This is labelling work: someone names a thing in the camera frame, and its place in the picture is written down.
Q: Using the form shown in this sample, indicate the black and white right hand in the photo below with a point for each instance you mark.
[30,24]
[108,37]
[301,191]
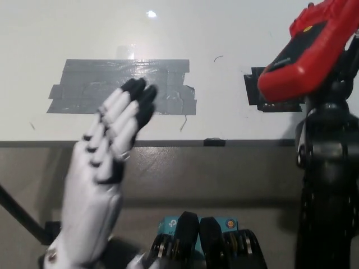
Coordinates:
[347,84]

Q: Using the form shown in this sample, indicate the white and black left hand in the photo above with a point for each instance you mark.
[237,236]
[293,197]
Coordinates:
[92,173]

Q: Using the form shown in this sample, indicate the red multimeter with black stand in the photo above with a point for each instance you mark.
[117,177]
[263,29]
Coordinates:
[308,64]

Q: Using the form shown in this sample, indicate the black and teal robot torso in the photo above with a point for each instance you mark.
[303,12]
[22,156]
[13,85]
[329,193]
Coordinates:
[190,232]

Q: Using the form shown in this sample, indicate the black diagonal table brace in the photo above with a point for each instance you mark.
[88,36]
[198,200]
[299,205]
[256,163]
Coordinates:
[19,210]

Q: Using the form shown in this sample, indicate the black tape patch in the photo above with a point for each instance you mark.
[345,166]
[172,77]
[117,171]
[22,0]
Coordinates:
[252,87]

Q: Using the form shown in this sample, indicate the clear tape piece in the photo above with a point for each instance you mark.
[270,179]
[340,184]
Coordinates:
[124,51]

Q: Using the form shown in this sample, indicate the small black tape strip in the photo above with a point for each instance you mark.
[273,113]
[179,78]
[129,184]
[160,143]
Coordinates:
[215,142]

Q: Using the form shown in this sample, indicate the black table foot bracket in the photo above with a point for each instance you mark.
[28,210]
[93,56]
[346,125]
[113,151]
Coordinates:
[51,232]

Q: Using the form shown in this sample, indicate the grey duct tape patch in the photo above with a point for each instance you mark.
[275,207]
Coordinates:
[84,89]

